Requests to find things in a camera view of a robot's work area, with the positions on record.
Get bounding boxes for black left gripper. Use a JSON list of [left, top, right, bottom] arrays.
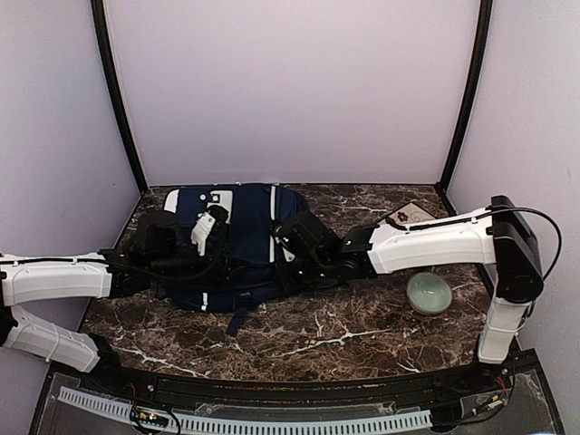
[[149, 240, 250, 289]]

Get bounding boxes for white slotted cable duct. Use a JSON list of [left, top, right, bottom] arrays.
[[57, 387, 432, 434]]

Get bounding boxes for black right corner frame post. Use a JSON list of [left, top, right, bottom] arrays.
[[437, 0, 494, 194]]

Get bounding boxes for black left corner frame post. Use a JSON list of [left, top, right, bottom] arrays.
[[90, 0, 149, 196]]

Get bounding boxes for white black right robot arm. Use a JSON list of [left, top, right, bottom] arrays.
[[272, 195, 551, 393]]

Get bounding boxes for black front table rail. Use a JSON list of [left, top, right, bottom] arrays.
[[76, 334, 536, 409]]

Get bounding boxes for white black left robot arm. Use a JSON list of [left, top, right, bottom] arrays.
[[1, 206, 229, 395]]

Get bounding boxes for black corner frame post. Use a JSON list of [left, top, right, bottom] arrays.
[[437, 0, 494, 194], [90, 0, 149, 196]]

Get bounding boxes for navy blue student backpack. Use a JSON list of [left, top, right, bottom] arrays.
[[159, 184, 309, 337]]

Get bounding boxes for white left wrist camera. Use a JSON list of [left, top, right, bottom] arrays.
[[190, 205, 229, 257]]

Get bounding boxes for pale green ceramic bowl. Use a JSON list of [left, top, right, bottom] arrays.
[[407, 272, 452, 315]]

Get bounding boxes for floral square ceramic plate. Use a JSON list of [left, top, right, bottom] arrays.
[[388, 202, 435, 226]]

